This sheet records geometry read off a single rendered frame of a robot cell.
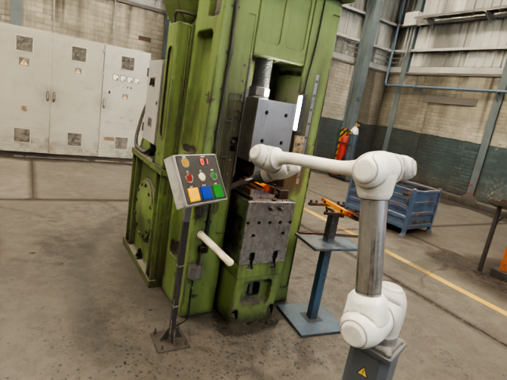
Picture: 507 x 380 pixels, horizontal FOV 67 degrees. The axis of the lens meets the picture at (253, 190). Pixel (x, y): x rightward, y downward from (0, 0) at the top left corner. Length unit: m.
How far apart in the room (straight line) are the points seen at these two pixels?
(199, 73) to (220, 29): 0.44
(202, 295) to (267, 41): 1.78
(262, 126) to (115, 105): 5.35
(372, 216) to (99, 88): 6.48
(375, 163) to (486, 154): 8.80
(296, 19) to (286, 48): 0.20
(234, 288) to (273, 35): 1.69
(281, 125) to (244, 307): 1.28
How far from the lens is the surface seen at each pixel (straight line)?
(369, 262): 1.52
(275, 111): 2.47
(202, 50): 2.77
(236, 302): 2.74
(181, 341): 2.61
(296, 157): 1.72
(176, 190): 2.03
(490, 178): 9.96
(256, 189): 2.51
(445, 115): 10.69
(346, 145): 9.91
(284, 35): 2.66
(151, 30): 8.36
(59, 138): 7.49
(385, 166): 1.43
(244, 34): 2.51
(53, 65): 7.39
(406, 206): 5.94
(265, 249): 2.64
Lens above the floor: 1.53
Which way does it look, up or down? 13 degrees down
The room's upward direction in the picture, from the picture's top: 9 degrees clockwise
